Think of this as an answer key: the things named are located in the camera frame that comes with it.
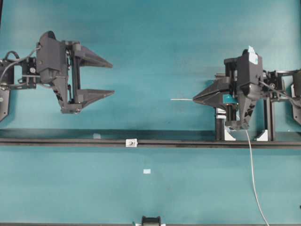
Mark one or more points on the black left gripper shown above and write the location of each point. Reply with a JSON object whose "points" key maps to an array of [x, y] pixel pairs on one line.
{"points": [[52, 66]]}

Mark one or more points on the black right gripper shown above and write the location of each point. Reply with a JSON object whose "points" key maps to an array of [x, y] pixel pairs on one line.
{"points": [[243, 74]]}

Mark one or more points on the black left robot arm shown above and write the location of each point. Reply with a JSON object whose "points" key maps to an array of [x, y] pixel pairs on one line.
{"points": [[24, 74]]}

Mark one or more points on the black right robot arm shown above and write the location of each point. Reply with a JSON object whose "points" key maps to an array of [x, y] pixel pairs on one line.
{"points": [[275, 85]]}

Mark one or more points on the faint clear tape patch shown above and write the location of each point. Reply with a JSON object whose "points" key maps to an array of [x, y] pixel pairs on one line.
{"points": [[96, 136]]}

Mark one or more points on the small pale tape patch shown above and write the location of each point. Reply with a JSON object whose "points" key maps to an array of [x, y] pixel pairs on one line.
{"points": [[147, 171]]}

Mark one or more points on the black square aluminium frame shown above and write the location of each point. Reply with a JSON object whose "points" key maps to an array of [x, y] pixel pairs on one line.
{"points": [[223, 133]]}

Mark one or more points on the white terminal block on frame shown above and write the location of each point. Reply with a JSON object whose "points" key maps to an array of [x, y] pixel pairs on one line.
{"points": [[220, 113]]}

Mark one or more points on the small white corner bracket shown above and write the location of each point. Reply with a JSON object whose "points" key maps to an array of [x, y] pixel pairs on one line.
{"points": [[131, 142]]}

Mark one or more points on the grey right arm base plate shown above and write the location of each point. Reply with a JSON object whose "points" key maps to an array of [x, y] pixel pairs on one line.
{"points": [[296, 105]]}

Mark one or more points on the grey left arm base plate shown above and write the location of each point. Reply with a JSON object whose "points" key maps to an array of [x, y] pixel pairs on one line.
{"points": [[4, 94]]}

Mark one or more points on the long black aluminium rail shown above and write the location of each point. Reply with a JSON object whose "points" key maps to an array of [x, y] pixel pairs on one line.
{"points": [[149, 143]]}

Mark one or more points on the black camera mount bottom edge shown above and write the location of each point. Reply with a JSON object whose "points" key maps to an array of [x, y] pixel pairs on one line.
{"points": [[149, 221]]}

